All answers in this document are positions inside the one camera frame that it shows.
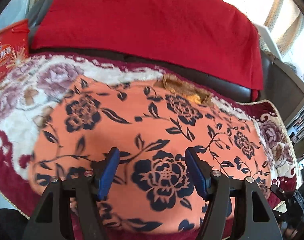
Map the red egg roll box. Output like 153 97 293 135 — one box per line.
0 19 29 81

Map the red cloth on sofa back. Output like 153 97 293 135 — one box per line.
29 0 265 100

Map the dark leather sofa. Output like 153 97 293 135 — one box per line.
26 0 275 104

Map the orange floral garment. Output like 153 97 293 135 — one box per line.
29 75 271 233

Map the red floral plush blanket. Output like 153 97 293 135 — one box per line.
0 53 298 239

